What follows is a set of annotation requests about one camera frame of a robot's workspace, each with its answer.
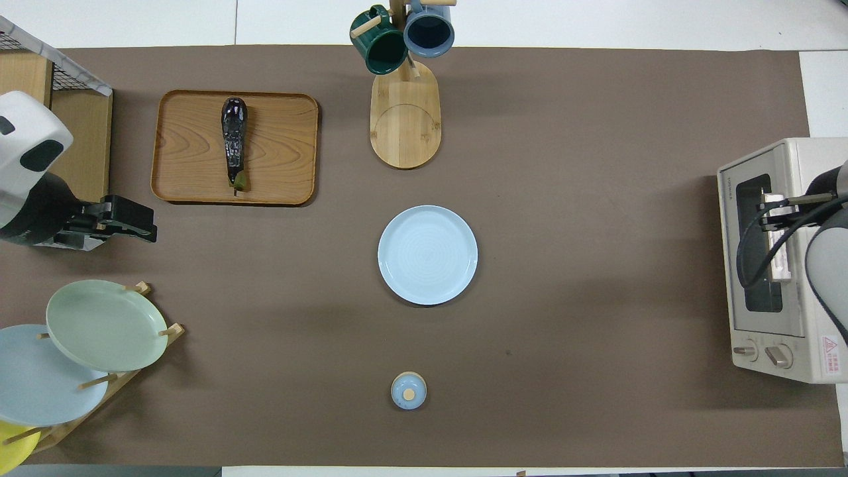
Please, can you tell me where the dark green mug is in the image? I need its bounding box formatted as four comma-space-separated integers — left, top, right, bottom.
350, 5, 408, 75

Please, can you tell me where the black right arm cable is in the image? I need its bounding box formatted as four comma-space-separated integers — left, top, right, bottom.
737, 192, 848, 289

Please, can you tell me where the pale green plate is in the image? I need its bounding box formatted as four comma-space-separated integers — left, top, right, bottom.
46, 279, 169, 373

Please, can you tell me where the wire and wood shelf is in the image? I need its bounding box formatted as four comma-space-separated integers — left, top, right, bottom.
0, 15, 113, 251

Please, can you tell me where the yellow plate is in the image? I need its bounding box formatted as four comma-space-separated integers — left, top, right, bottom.
0, 421, 39, 468

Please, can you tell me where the light blue racked plate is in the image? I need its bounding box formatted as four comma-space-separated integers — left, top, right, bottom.
0, 324, 110, 427

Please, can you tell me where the wooden plate rack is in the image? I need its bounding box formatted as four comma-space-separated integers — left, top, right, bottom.
0, 282, 185, 454

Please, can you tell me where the cream toaster oven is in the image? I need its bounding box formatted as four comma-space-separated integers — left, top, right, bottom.
717, 137, 848, 385

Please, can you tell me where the oven glass door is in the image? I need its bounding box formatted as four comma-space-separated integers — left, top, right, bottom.
717, 149, 806, 339

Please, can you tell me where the dark purple eggplant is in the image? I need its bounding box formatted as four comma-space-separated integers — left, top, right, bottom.
221, 97, 251, 197

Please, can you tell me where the wooden mug tree stand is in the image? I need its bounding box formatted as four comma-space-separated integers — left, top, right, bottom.
350, 0, 458, 170

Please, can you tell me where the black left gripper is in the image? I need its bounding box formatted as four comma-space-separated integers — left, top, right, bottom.
64, 195, 158, 250

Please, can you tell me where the blue grey mug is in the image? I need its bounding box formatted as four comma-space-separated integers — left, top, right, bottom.
403, 0, 456, 58

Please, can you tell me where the wooden serving tray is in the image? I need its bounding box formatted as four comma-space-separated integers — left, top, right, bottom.
150, 89, 320, 206

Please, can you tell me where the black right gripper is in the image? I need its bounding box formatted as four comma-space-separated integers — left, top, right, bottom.
757, 199, 810, 233

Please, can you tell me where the brown table mat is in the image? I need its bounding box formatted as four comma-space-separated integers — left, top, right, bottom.
0, 45, 845, 468

